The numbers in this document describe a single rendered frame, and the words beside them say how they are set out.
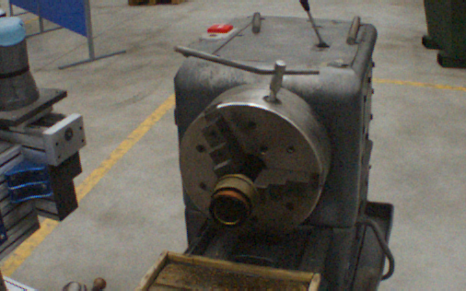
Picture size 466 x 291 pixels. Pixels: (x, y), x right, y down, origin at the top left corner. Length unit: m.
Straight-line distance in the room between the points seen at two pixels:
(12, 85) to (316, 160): 0.81
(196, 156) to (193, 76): 0.21
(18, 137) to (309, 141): 0.77
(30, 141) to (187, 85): 0.44
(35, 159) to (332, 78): 0.78
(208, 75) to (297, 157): 0.32
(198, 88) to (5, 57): 0.52
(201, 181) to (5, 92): 0.59
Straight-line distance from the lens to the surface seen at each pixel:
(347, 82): 1.27
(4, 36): 1.49
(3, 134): 1.58
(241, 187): 1.10
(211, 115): 1.18
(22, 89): 1.52
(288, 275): 1.21
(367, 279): 1.78
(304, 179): 1.15
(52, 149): 1.45
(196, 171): 1.25
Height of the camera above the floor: 1.65
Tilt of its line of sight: 25 degrees down
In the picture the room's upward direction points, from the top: 3 degrees counter-clockwise
